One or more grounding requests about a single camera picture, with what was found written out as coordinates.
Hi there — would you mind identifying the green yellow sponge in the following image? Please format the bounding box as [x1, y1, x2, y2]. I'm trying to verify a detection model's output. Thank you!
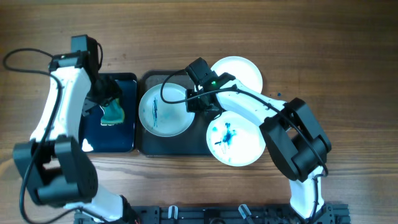
[100, 98, 125, 126]

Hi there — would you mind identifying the white plate with blue splat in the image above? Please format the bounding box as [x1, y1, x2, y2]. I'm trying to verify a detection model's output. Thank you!
[206, 111, 266, 167]

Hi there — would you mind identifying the white plate with streak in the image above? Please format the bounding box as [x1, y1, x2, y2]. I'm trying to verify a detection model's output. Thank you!
[139, 84, 195, 137]

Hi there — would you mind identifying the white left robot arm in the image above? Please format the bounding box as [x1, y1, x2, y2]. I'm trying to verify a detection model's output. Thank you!
[13, 50, 140, 223]

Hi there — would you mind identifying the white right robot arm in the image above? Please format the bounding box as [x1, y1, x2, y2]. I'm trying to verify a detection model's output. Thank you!
[187, 72, 331, 222]

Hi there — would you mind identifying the large black tray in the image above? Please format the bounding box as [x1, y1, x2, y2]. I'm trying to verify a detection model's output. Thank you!
[135, 70, 212, 157]

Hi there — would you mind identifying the small black water tray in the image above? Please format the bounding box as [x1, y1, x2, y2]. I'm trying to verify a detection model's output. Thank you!
[79, 73, 137, 153]

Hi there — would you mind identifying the white plate at back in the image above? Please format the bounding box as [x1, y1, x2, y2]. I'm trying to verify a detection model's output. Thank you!
[211, 56, 263, 93]

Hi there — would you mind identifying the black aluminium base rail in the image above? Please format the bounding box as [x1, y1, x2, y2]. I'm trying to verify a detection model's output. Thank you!
[73, 203, 351, 224]

